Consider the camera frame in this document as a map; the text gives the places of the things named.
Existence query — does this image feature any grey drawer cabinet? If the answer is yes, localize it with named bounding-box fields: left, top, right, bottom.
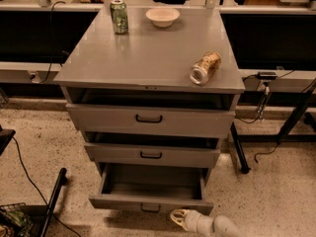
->
left=53, top=6, right=246, bottom=183

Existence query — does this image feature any black power adapter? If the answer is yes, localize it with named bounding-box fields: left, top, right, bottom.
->
left=256, top=71, right=277, bottom=80

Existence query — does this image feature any black diagonal stand right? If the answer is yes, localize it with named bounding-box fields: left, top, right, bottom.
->
left=276, top=78, right=316, bottom=144

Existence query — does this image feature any wire basket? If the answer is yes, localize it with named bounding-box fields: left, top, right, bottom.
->
left=0, top=202, right=34, bottom=237

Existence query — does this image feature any black floor cable left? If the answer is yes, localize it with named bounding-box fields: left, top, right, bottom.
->
left=11, top=135, right=82, bottom=237

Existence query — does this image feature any grey drawer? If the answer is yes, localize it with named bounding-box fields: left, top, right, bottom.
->
left=66, top=89, right=234, bottom=138
left=85, top=132, right=220, bottom=168
left=89, top=164, right=213, bottom=214

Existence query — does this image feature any green soda can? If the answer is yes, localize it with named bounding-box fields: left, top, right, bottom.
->
left=110, top=0, right=128, bottom=35

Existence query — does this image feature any black table leg right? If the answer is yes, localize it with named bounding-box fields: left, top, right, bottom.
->
left=230, top=123, right=250, bottom=174

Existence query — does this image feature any white bowl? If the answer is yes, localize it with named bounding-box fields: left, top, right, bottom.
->
left=145, top=8, right=180, bottom=28

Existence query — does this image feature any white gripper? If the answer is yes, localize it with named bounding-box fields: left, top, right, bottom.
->
left=170, top=208, right=214, bottom=237

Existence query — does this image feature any black hanging cable left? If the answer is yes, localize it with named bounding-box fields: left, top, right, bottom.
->
left=39, top=0, right=67, bottom=84

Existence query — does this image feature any black stand leg left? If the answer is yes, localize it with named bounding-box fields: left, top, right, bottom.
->
left=38, top=168, right=67, bottom=237

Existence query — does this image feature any tan lying soda can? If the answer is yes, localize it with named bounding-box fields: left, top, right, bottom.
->
left=190, top=52, right=221, bottom=85

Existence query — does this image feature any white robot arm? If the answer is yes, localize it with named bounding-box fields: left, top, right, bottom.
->
left=170, top=209, right=246, bottom=237

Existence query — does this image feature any black cable right floor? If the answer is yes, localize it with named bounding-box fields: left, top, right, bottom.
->
left=253, top=138, right=280, bottom=164

